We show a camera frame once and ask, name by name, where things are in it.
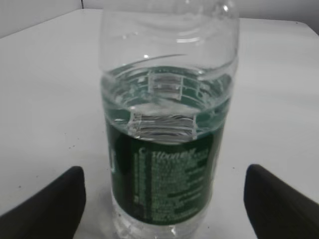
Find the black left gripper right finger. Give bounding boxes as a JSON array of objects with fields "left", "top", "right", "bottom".
[{"left": 245, "top": 164, "right": 319, "bottom": 239}]

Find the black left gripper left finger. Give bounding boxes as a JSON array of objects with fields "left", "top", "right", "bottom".
[{"left": 0, "top": 166, "right": 86, "bottom": 239}]

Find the clear cestbon water bottle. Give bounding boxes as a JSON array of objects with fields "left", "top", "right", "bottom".
[{"left": 100, "top": 0, "right": 240, "bottom": 239}]

